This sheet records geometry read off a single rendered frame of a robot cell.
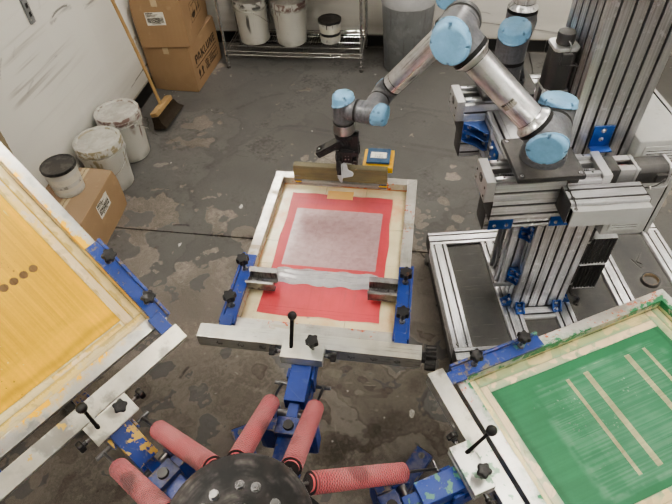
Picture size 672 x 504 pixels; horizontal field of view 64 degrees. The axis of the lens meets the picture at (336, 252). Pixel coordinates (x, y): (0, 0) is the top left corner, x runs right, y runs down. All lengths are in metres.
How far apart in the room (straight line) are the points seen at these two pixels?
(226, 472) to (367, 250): 1.05
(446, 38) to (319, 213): 0.87
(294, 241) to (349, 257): 0.22
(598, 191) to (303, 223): 1.05
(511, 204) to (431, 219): 1.55
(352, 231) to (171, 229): 1.81
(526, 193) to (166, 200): 2.56
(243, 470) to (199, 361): 1.78
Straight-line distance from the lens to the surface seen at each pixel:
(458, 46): 1.60
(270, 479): 1.19
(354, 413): 2.68
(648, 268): 3.26
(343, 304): 1.83
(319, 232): 2.06
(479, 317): 2.77
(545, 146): 1.71
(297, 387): 1.57
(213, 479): 1.21
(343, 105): 1.85
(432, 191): 3.70
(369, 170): 2.03
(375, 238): 2.03
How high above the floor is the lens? 2.41
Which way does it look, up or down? 47 degrees down
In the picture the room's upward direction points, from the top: 4 degrees counter-clockwise
